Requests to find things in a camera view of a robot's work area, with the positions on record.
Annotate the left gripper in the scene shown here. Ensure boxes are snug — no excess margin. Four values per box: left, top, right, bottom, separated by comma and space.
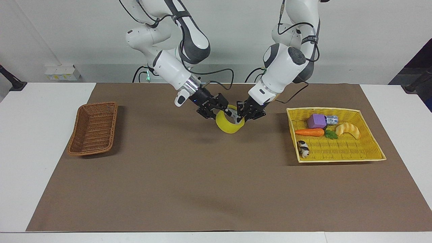
236, 96, 270, 121

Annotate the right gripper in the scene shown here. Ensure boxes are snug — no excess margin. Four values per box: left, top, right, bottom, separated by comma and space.
191, 87, 234, 119

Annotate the yellow tape roll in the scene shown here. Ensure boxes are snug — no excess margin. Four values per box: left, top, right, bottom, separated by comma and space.
216, 105, 246, 134

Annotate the yellow woven basket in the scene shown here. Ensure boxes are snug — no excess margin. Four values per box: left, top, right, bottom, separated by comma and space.
286, 107, 387, 164

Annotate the brown wicker basket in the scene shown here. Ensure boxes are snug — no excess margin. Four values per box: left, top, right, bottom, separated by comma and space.
67, 102, 118, 157

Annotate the orange toy carrot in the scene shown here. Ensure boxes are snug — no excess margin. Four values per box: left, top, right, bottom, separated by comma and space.
295, 128, 338, 140

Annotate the black white toy sushi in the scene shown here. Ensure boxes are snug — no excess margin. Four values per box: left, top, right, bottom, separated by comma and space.
297, 140, 310, 159

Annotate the purple block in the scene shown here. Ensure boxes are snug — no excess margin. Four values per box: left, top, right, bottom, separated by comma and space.
307, 114, 327, 130

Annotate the yellow toy croissant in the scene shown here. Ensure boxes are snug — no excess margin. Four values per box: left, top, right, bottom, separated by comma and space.
335, 123, 361, 140

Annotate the white power strip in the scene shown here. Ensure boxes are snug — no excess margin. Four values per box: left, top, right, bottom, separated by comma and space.
44, 64, 81, 82

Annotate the black stand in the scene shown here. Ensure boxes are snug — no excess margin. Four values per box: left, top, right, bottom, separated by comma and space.
401, 67, 432, 94
0, 64, 28, 92

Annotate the black cable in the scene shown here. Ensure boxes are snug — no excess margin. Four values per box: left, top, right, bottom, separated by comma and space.
274, 80, 309, 104
244, 67, 268, 83
189, 68, 235, 91
132, 65, 150, 83
277, 0, 320, 63

